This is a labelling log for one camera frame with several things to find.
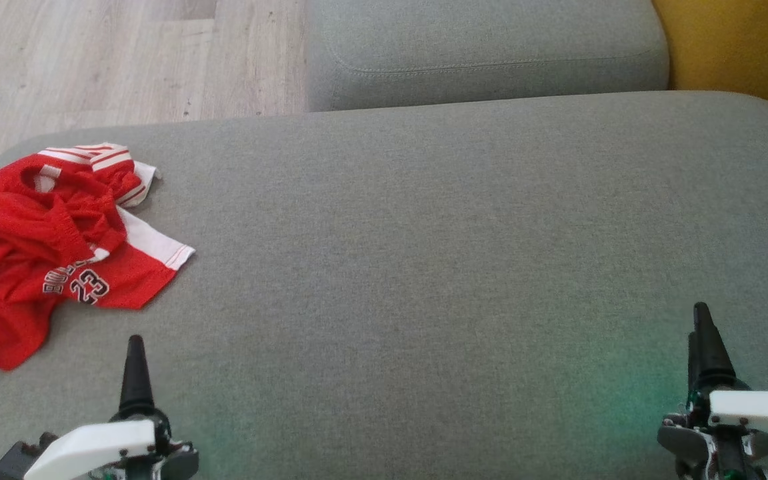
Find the red Bulls 23 shorts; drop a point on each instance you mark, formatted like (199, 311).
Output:
(127, 283)

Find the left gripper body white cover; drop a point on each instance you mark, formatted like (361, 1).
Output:
(90, 450)

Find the large grey sofa seat cushion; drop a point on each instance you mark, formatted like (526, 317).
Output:
(424, 266)

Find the red white striped jersey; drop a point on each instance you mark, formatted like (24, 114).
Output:
(57, 180)

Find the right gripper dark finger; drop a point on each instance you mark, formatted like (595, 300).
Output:
(712, 353)
(691, 366)

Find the yellow sofa back cushion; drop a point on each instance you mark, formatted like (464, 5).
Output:
(744, 46)

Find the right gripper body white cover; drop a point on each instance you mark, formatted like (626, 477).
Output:
(757, 410)

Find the small grey sofa seat cushion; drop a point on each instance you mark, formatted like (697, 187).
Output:
(490, 40)

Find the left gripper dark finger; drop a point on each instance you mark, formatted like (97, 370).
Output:
(136, 380)

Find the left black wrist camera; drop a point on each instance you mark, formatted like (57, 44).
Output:
(14, 461)

